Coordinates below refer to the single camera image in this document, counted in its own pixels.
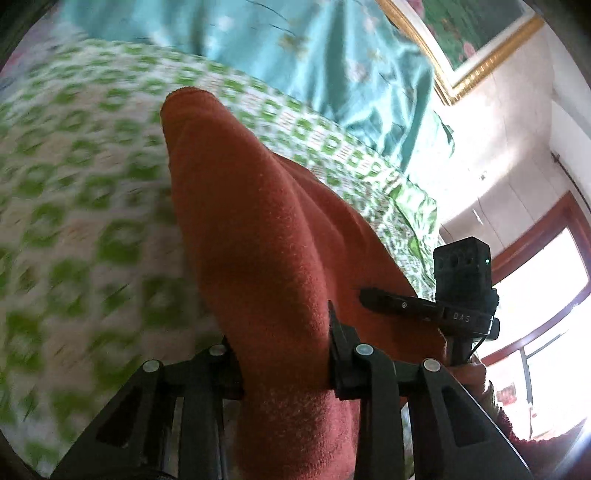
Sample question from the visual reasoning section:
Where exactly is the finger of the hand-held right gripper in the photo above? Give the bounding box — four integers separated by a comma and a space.
359, 287, 445, 325

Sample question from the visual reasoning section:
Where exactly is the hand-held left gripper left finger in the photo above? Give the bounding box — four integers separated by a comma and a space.
50, 342, 246, 480

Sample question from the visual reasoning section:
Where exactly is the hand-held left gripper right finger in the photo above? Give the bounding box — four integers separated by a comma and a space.
326, 300, 535, 480

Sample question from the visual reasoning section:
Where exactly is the orange knit sweater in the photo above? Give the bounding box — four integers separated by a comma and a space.
160, 88, 455, 480

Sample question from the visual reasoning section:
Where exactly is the person's right hand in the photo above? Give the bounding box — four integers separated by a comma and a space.
447, 354, 489, 394

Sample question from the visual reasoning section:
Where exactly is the red framed window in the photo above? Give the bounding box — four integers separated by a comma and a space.
438, 191, 591, 445

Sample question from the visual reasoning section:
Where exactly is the dark curtain rod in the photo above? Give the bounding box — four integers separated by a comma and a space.
551, 151, 591, 210

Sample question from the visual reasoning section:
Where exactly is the green checkered bedsheet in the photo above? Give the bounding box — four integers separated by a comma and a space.
0, 39, 440, 478

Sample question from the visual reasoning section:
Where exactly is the gold framed picture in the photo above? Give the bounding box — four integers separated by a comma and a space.
375, 0, 546, 107

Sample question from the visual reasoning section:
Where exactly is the teal floral quilt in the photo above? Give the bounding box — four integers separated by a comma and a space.
60, 0, 456, 175

